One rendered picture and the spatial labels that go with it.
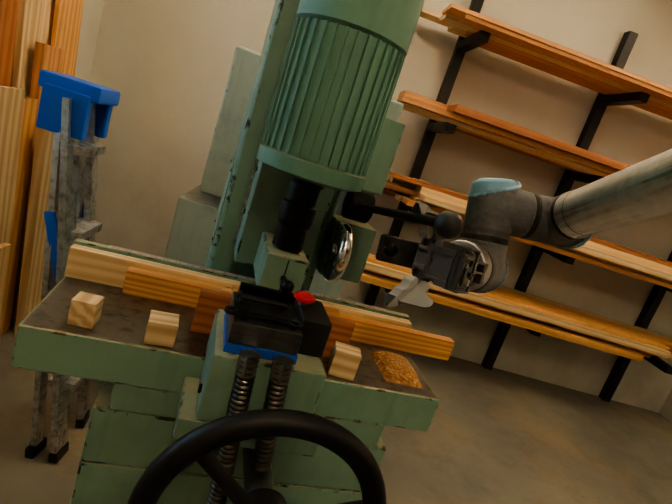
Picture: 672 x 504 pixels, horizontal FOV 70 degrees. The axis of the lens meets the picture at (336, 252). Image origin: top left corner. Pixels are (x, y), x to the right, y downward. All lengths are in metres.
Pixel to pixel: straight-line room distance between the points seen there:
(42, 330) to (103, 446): 0.19
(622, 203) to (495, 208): 0.21
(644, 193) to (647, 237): 3.23
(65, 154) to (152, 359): 0.91
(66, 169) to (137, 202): 1.85
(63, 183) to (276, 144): 0.90
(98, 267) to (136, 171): 2.49
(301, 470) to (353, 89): 0.57
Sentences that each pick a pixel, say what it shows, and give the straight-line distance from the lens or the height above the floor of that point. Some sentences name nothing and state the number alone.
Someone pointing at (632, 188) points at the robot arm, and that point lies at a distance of 0.81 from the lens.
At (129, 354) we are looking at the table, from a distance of 0.70.
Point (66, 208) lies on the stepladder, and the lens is 1.53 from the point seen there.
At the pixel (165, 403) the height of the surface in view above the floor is 0.82.
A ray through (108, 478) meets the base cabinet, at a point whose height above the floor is 0.69.
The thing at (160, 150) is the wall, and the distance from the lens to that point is 3.25.
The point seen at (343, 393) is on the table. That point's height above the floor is 0.88.
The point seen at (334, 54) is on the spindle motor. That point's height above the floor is 1.34.
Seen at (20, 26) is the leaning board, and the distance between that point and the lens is 2.39.
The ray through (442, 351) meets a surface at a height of 0.92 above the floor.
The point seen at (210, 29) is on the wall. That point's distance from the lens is 3.22.
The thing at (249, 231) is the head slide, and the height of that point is 1.03.
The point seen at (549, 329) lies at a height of 0.54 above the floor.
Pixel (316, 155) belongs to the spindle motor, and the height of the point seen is 1.20.
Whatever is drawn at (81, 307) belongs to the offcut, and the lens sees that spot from 0.71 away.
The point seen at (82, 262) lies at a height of 0.93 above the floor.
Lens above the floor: 1.24
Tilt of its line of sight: 13 degrees down
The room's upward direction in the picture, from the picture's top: 18 degrees clockwise
